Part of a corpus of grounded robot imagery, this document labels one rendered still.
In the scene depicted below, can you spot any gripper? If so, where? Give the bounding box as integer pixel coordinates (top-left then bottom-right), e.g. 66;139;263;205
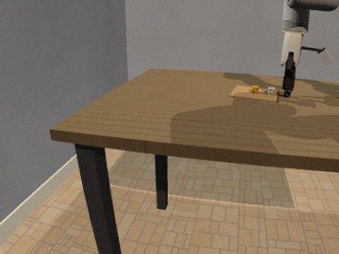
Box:
281;30;308;91

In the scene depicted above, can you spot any tan mat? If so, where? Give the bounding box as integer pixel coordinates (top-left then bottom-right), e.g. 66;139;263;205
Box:
228;86;278;103

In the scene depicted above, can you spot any yellow die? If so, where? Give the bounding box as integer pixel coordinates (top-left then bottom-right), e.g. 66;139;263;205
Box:
251;86;259;94

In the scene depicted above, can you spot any black die with white pips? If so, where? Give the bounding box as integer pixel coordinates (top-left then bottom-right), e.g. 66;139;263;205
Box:
284;90;291;98

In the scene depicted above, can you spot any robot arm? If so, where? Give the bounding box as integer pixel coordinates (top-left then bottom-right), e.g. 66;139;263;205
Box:
282;0;339;66

